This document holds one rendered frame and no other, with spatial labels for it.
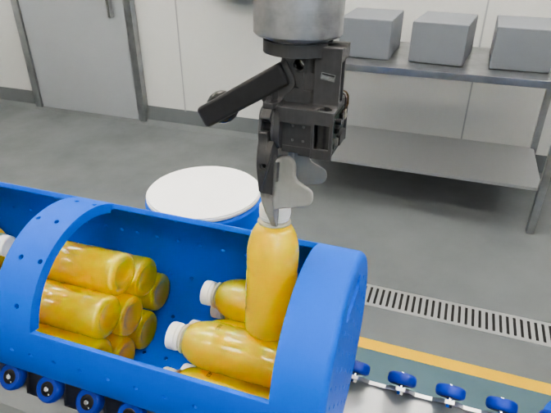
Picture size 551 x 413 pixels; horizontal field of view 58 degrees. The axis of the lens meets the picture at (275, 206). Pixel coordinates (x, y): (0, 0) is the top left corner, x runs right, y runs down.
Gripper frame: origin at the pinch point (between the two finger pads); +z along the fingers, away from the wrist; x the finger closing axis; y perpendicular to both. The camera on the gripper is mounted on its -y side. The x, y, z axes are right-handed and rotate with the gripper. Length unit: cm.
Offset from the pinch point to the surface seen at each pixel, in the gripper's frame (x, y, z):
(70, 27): 320, -302, 50
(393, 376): 9.5, 17.1, 32.6
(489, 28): 322, 35, 27
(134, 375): -14.0, -13.6, 19.9
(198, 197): 42, -34, 27
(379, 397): 8.9, 15.5, 37.5
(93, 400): -10.2, -25.2, 33.7
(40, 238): -5.9, -32.5, 8.7
